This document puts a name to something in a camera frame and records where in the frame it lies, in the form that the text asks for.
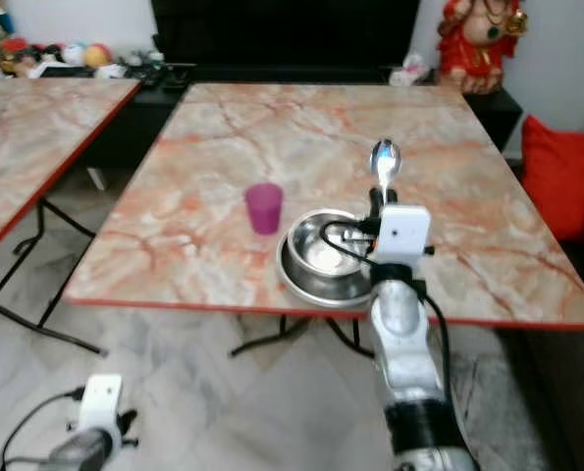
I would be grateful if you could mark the steel bowl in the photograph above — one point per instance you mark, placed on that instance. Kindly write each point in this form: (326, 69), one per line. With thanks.
(321, 250)

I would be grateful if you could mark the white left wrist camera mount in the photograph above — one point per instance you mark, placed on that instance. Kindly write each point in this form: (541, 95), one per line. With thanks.
(101, 400)

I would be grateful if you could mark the red cushion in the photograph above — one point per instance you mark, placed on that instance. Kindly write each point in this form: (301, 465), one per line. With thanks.
(561, 177)

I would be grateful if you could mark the silver metal spoon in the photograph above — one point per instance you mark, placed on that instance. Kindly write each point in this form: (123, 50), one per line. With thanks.
(386, 162)

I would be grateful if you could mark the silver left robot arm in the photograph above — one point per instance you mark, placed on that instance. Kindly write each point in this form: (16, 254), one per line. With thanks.
(80, 451)

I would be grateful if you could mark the steel plate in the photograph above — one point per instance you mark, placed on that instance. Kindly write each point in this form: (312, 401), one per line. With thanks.
(316, 292)

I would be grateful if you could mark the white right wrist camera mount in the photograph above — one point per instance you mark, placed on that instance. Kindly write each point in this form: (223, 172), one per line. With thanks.
(404, 234)

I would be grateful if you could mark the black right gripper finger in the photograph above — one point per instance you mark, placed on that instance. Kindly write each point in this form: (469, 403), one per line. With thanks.
(389, 194)
(372, 193)

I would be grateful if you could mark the marble pattern folding table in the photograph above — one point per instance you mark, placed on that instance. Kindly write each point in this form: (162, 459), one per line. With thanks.
(36, 147)
(233, 128)

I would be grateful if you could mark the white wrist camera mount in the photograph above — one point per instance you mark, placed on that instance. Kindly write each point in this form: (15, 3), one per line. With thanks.
(101, 400)
(404, 234)

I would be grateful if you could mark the purple plastic cup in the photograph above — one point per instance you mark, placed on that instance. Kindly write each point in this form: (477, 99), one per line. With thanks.
(263, 210)

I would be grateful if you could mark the black television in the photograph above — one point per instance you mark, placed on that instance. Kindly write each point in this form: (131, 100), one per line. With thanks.
(282, 31)

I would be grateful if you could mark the yellow orange round toy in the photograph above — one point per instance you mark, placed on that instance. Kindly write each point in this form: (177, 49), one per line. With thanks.
(98, 55)

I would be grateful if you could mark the white round toy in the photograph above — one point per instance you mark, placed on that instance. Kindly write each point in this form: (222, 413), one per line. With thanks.
(74, 54)

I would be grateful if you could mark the small pink white toy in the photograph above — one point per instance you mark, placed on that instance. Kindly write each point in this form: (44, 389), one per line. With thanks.
(413, 69)

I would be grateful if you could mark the red and gold statue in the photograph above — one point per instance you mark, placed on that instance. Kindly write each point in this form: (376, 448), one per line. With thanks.
(478, 47)

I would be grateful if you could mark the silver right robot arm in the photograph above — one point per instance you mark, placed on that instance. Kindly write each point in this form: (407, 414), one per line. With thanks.
(409, 363)

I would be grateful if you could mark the clear jar with red lid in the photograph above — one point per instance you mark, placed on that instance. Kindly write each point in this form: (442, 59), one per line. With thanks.
(15, 56)

